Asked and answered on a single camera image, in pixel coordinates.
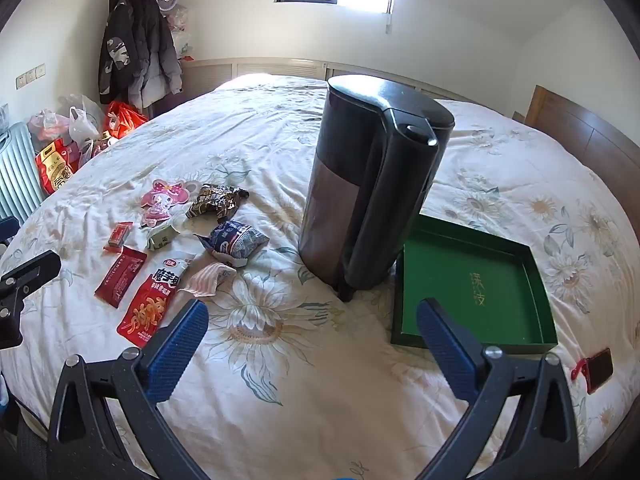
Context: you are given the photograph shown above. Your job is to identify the blue white snack packet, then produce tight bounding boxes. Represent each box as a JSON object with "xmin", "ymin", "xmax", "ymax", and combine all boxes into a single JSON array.
[{"xmin": 195, "ymin": 220, "xmax": 268, "ymax": 267}]

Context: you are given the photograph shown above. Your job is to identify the small red candy packet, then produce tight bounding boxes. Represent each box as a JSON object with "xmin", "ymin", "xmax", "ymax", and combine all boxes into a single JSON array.
[{"xmin": 104, "ymin": 222, "xmax": 135, "ymax": 252}]

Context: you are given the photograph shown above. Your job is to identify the red yellow gift bag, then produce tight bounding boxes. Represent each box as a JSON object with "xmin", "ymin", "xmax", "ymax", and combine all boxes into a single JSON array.
[{"xmin": 35, "ymin": 140, "xmax": 76, "ymax": 196}]

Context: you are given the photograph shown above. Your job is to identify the wall light switches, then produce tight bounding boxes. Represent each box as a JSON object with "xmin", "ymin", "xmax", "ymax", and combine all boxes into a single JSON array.
[{"xmin": 16, "ymin": 63, "xmax": 47, "ymax": 91}]

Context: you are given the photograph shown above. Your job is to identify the beige slatted cabinet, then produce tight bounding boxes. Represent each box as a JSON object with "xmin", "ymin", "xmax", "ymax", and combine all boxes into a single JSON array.
[{"xmin": 180, "ymin": 58, "xmax": 451, "ymax": 106}]

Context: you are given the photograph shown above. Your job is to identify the brown snack packet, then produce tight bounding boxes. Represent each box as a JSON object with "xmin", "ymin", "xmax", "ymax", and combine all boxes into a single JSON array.
[{"xmin": 186, "ymin": 183, "xmax": 250, "ymax": 223}]

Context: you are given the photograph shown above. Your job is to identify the pink striped snack packet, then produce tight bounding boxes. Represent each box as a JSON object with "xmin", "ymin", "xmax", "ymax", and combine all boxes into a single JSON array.
[{"xmin": 176, "ymin": 261, "xmax": 237, "ymax": 297}]

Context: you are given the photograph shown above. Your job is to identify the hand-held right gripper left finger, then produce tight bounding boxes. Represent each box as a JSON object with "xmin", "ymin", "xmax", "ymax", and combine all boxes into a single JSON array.
[{"xmin": 47, "ymin": 299, "xmax": 210, "ymax": 480}]

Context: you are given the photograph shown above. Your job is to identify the white plastic bag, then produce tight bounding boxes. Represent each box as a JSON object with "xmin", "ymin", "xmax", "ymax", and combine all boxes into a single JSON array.
[{"xmin": 68, "ymin": 106, "xmax": 101, "ymax": 143}]

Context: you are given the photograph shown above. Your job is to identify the orange red plastic bag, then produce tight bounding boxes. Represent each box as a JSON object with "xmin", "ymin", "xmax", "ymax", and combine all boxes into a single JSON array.
[{"xmin": 104, "ymin": 101, "xmax": 149, "ymax": 141}]

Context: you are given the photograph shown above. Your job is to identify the red white snack packet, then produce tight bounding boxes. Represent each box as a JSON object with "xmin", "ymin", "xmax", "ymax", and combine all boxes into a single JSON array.
[{"xmin": 116, "ymin": 254, "xmax": 196, "ymax": 347}]

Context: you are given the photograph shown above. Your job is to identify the black grey puffer jacket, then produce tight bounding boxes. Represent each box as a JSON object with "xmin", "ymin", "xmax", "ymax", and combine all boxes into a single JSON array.
[{"xmin": 127, "ymin": 0, "xmax": 183, "ymax": 109}]

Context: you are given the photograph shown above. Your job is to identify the small green candy packet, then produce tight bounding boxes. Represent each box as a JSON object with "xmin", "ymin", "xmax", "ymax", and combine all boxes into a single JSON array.
[{"xmin": 146, "ymin": 223, "xmax": 181, "ymax": 252}]

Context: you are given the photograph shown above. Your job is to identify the pink cartoon snack packet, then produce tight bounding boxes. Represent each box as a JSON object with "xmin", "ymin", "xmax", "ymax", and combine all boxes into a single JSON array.
[{"xmin": 140, "ymin": 179, "xmax": 201, "ymax": 228}]

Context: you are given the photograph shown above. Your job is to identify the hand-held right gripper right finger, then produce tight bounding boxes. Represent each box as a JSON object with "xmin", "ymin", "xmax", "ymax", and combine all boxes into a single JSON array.
[{"xmin": 416, "ymin": 297, "xmax": 581, "ymax": 480}]

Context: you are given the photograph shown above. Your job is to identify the dark red snack packet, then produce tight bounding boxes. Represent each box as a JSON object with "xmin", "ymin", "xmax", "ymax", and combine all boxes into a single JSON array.
[{"xmin": 94, "ymin": 247, "xmax": 148, "ymax": 309}]

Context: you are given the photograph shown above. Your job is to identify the wooden headboard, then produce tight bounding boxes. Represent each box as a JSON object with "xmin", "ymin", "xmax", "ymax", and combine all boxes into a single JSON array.
[{"xmin": 512, "ymin": 85, "xmax": 640, "ymax": 196}]

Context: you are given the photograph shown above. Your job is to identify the red phone with strap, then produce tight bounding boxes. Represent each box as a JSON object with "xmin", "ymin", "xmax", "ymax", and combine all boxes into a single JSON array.
[{"xmin": 570, "ymin": 347, "xmax": 614, "ymax": 394}]

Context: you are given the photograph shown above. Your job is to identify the green tray box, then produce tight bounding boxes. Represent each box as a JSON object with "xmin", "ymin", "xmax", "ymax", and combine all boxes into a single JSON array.
[{"xmin": 391, "ymin": 214, "xmax": 558, "ymax": 356}]

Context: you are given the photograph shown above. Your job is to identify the black camo jacket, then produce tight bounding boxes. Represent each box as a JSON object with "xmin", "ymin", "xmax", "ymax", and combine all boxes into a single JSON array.
[{"xmin": 97, "ymin": 0, "xmax": 138, "ymax": 106}]

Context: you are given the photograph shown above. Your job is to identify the light blue suitcase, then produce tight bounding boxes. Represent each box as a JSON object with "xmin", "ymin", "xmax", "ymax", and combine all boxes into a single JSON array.
[{"xmin": 0, "ymin": 121, "xmax": 45, "ymax": 221}]

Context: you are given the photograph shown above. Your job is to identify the pink clear plastic bag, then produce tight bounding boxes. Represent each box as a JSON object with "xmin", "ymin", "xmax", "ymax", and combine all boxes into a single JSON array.
[{"xmin": 28, "ymin": 109, "xmax": 71, "ymax": 141}]

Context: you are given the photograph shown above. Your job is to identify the black electric kettle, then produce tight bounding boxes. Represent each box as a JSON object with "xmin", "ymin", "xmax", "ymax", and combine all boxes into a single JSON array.
[{"xmin": 299, "ymin": 75, "xmax": 456, "ymax": 303}]

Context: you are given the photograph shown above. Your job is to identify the hanging white plastic bags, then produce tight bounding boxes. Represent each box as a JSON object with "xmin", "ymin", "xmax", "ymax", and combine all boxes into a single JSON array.
[{"xmin": 167, "ymin": 5, "xmax": 193, "ymax": 61}]

